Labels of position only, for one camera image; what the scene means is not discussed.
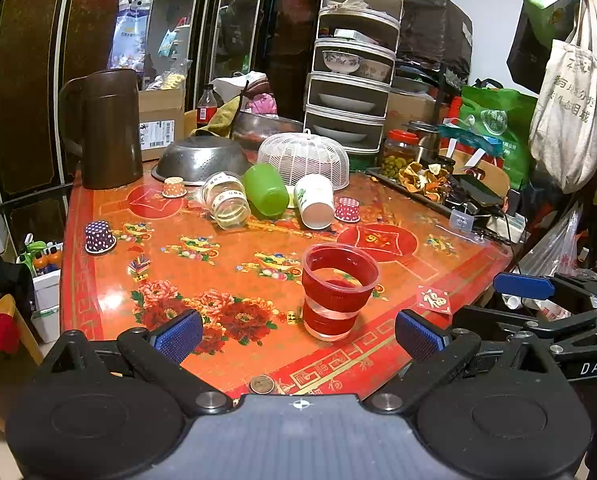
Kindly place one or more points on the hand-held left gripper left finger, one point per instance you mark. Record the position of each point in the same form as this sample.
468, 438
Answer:
178, 334

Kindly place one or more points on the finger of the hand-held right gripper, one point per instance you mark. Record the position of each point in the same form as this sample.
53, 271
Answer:
523, 285
503, 317

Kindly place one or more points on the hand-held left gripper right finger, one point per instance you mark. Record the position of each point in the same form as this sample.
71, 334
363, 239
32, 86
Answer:
421, 336

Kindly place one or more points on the red translucent plastic cup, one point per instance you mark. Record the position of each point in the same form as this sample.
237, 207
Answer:
338, 305

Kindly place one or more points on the purple polka dot cup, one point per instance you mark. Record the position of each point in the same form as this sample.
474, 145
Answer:
99, 237

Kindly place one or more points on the orange polka dot cup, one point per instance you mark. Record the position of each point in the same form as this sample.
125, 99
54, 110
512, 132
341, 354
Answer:
173, 188

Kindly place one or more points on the red polka dot cup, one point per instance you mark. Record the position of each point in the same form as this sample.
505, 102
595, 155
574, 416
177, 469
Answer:
347, 209

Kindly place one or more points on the green plastic cup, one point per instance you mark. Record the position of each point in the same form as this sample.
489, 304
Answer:
266, 191

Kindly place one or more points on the white paper cup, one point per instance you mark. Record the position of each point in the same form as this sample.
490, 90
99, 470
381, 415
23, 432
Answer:
314, 197

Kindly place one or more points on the red paper sticker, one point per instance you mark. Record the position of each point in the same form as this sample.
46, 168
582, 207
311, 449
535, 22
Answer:
433, 301

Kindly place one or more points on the white plastic bag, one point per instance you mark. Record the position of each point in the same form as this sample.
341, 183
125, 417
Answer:
553, 250

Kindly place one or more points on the red floral tablecloth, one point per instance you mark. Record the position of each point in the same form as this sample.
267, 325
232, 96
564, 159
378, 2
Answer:
228, 280

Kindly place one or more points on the brass coin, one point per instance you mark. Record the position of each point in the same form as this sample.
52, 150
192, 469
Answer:
262, 385

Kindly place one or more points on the white box of bottles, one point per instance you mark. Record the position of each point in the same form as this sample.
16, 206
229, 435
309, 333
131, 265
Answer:
46, 290

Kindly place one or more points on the clear glass jar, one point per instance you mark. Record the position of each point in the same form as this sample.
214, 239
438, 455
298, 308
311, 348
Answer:
224, 200

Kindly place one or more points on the dried orange peels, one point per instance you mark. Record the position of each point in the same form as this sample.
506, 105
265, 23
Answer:
426, 180

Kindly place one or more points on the green shopping bag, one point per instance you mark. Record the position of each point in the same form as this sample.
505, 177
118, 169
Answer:
500, 125

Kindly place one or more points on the black tray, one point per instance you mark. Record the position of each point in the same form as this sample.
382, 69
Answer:
378, 176

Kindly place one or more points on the beige canvas tote bag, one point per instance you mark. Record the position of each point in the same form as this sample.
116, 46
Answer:
570, 115

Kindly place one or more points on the glass jar with red lid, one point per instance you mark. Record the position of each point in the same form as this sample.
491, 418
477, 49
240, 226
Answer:
401, 157

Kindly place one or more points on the metal colander bowl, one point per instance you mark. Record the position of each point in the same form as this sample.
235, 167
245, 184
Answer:
201, 157

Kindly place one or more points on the plain cardboard box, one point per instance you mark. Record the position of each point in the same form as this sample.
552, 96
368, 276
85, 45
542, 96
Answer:
411, 107

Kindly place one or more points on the cardboard box with label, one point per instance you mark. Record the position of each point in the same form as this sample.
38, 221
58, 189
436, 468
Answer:
161, 120

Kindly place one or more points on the brown plastic pitcher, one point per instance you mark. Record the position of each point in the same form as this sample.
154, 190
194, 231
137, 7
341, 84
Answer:
108, 130

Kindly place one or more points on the white plastic food cover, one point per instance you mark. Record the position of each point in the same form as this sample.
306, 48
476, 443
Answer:
303, 152

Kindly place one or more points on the yellow green cloth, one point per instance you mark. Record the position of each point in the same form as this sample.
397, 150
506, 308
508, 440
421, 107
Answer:
223, 116

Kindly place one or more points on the metal basin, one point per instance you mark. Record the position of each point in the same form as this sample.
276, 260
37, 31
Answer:
266, 127

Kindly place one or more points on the cola bottle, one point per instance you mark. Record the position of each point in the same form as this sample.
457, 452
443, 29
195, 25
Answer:
207, 107

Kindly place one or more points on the black hanging bag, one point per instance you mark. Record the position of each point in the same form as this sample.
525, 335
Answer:
525, 55

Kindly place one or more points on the pink cloth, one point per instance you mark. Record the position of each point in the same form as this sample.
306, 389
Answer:
263, 103

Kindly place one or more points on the stacked mesh food rack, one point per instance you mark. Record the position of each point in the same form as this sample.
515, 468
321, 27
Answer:
348, 85

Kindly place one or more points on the black plastic bundle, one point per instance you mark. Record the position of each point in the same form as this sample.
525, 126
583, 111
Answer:
433, 35

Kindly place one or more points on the green paper bag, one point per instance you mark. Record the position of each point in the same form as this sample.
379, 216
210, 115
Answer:
550, 7

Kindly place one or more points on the floral ceramic bowl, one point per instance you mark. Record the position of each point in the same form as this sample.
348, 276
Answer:
342, 62

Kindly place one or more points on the dark wooden cabinet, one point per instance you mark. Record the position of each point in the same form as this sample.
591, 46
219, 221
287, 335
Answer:
28, 85

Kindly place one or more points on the blue snack package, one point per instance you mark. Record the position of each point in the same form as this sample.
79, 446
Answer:
131, 35

